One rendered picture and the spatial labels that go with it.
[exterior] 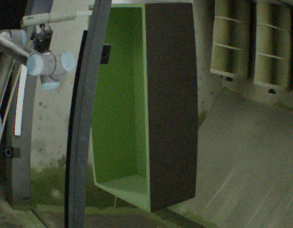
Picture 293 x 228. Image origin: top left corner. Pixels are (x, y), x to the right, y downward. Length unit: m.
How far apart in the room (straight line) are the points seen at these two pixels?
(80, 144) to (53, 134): 2.10
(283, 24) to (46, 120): 1.95
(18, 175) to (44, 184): 0.25
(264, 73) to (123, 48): 1.01
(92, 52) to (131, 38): 1.74
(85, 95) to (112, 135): 1.76
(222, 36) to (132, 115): 1.02
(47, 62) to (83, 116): 0.48
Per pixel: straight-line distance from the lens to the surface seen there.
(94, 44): 1.73
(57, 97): 3.82
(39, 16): 2.40
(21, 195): 3.89
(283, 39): 3.65
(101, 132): 3.43
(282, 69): 3.65
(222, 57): 4.06
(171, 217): 4.12
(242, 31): 4.07
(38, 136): 3.82
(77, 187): 1.80
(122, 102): 3.48
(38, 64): 2.13
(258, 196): 3.62
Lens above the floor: 1.41
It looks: 8 degrees down
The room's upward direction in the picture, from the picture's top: 8 degrees clockwise
